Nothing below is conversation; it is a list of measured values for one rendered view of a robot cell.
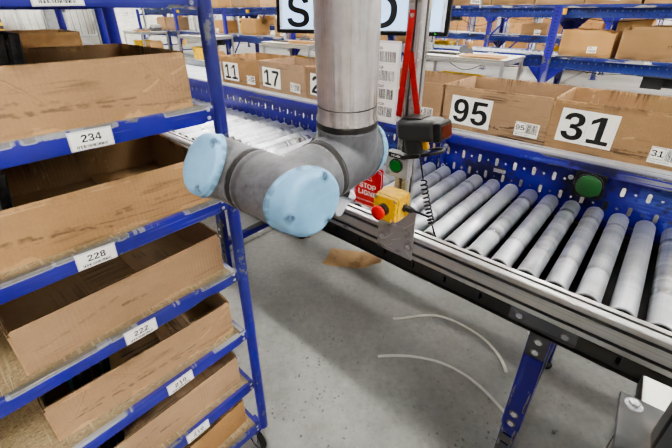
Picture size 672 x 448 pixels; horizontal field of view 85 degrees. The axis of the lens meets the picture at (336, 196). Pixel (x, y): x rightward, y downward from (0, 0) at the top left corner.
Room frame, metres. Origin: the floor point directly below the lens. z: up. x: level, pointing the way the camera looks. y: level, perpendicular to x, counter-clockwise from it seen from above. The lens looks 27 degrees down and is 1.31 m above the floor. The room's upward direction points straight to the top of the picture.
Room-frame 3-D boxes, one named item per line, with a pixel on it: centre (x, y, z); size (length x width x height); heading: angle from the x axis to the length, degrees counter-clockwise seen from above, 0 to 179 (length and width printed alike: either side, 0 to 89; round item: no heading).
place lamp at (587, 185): (1.06, -0.80, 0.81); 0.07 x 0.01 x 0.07; 48
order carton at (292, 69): (2.25, 0.21, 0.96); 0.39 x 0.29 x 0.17; 48
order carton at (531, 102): (1.46, -0.67, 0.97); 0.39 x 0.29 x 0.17; 48
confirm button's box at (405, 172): (0.90, -0.16, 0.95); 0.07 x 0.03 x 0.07; 48
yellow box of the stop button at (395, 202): (0.85, -0.17, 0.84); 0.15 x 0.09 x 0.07; 48
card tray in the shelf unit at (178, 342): (0.68, 0.52, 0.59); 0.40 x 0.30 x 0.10; 136
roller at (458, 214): (1.07, -0.43, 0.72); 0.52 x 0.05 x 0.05; 138
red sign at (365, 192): (0.95, -0.12, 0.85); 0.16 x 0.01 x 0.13; 48
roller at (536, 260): (0.90, -0.62, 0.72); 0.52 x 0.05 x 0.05; 138
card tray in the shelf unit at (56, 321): (0.68, 0.52, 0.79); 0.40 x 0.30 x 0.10; 140
